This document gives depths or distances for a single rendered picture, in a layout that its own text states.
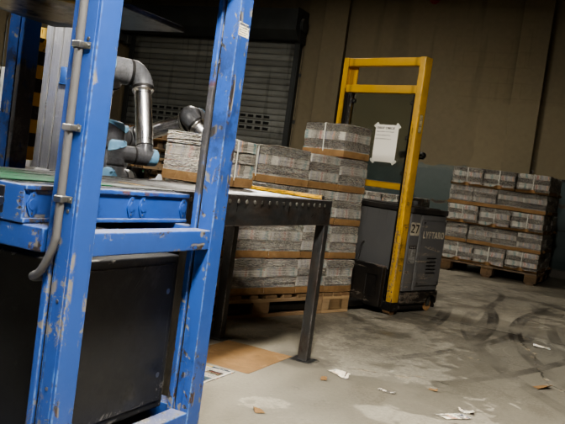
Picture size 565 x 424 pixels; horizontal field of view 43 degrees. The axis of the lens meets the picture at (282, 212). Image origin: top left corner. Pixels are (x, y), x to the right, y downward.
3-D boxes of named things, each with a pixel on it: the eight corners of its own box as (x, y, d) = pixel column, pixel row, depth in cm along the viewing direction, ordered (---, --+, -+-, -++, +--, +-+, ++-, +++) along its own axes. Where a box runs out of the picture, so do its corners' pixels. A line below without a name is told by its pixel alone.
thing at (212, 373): (181, 357, 332) (182, 355, 332) (234, 373, 320) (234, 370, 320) (130, 373, 299) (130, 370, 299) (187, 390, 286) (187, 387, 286)
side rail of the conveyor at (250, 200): (319, 223, 359) (323, 199, 358) (330, 225, 357) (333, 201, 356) (161, 225, 239) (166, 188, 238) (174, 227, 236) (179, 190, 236)
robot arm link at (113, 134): (126, 149, 350) (130, 121, 350) (99, 145, 343) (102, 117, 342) (118, 148, 360) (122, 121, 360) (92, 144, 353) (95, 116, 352)
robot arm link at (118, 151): (131, 142, 312) (128, 167, 313) (106, 138, 306) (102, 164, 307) (138, 142, 305) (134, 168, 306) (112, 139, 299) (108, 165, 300)
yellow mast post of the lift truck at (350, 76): (313, 282, 566) (344, 57, 556) (320, 281, 572) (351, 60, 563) (321, 283, 559) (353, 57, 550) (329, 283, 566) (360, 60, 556)
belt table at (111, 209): (39, 196, 263) (42, 168, 262) (187, 223, 234) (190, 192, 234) (-149, 188, 200) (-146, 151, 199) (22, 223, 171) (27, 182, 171)
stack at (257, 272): (145, 307, 431) (163, 169, 426) (281, 300, 515) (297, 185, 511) (186, 323, 404) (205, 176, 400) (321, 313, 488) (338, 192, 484)
